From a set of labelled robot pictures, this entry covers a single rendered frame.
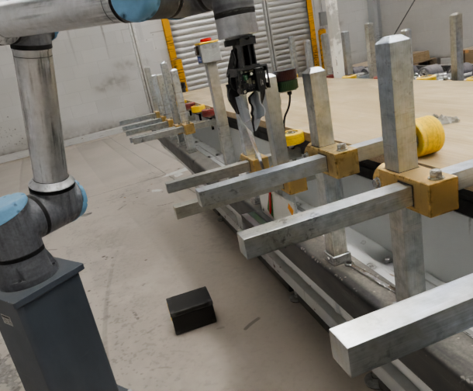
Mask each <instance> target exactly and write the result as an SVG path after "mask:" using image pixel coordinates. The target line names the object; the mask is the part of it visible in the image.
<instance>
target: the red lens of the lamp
mask: <svg viewBox="0 0 473 391"><path fill-rule="evenodd" d="M272 74H274V75H276V78H277V81H287V80H290V79H293V78H297V73H296V68H295V69H292V70H289V71H282V72H276V73H273V72H272Z"/></svg>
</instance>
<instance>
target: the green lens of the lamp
mask: <svg viewBox="0 0 473 391"><path fill-rule="evenodd" d="M298 87H299V84H298V79H297V78H296V79H295V80H292V81H285V82H280V83H278V91H279V92H284V91H289V90H292V89H296V88H298Z"/></svg>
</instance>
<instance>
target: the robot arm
mask: <svg viewBox="0 0 473 391"><path fill-rule="evenodd" d="M212 10H213V14H214V18H215V22H216V30H217V34H218V39H219V40H225V41H223V42H224V47H231V46H233V49H232V50H231V53H230V60H229V64H228V68H227V73H226V76H227V77H228V85H226V94H227V98H228V101H229V103H230V105H231V106H232V107H233V109H234V111H235V113H236V114H237V115H238V116H239V118H240V120H241V121H242V122H243V124H244V125H245V126H246V128H248V129H249V130H250V131H251V132H254V131H257V128H258V127H259V124H260V121H261V117H263V116H265V108H264V106H263V105H262V102H263V100H264V96H265V89H267V88H270V87H271V84H270V79H269V74H268V66H267V64H257V59H256V54H255V49H254V43H256V37H255V35H254V36H253V33H258V26H257V21H258V17H257V16H256V12H255V8H254V0H0V46H4V45H10V48H11V50H12V56H13V60H14V65H15V70H16V79H17V84H18V89H19V97H20V102H21V106H22V115H23V120H24V125H25V130H26V139H27V143H28V148H29V157H30V162H31V167H32V171H33V178H32V179H31V180H30V181H29V183H28V186H29V194H28V195H26V194H25V193H22V192H17V193H13V194H11V195H4V196H2V197H0V290H1V291H3V292H17V291H20V290H24V289H28V288H31V287H33V286H35V285H39V284H40V283H42V282H44V281H46V280H48V279H49V278H50V277H52V276H53V275H54V274H55V273H56V272H57V270H58V268H59V266H58V263H57V260H56V259H55V258H54V257H53V255H52V254H51V253H50V252H49V251H48V250H47V249H46V248H45V246H44V243H43V240H42V237H44V236H46V235H48V234H50V233H52V232H54V231H55V230H58V229H60V228H61V227H63V226H65V225H67V224H69V223H71V222H74V221H75V220H76V219H77V218H79V217H80V216H82V215H83V214H84V213H85V211H86V209H87V206H88V204H87V201H88V198H87V195H86V192H85V190H84V188H83V186H82V185H79V182H78V181H76V180H75V179H74V177H73V176H72V175H70V174H68V172H67V161H66V154H65V148H64V137H63V130H62V124H61V118H60V106H59V100H58V94H57V83H56V77H55V70H54V59H53V53H52V49H53V45H52V40H54V39H55V38H57V34H58V33H59V32H60V31H65V30H71V29H82V28H88V27H93V26H104V25H110V24H116V23H122V22H123V23H131V22H144V21H147V20H155V19H169V20H180V19H184V18H185V17H189V16H194V15H198V14H201V13H204V12H209V11H212ZM265 71H266V72H267V77H268V82H267V81H266V75H265ZM248 92H252V93H251V94H250V95H249V97H248V102H249V104H250V106H251V111H250V112H249V110H248V109H247V99H246V98H244V97H243V96H242V95H244V94H247V93H248ZM240 94H242V95H240ZM250 114H251V116H252V120H251V121H250Z"/></svg>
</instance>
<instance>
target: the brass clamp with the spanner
mask: <svg viewBox="0 0 473 391"><path fill-rule="evenodd" d="M283 186H284V188H283V189H281V190H282V191H284V192H286V193H288V194H289V195H293V194H296V193H299V192H304V191H306V190H308V187H307V181H306V177H305V178H300V179H298V180H295V181H292V182H287V183H285V184H283Z"/></svg>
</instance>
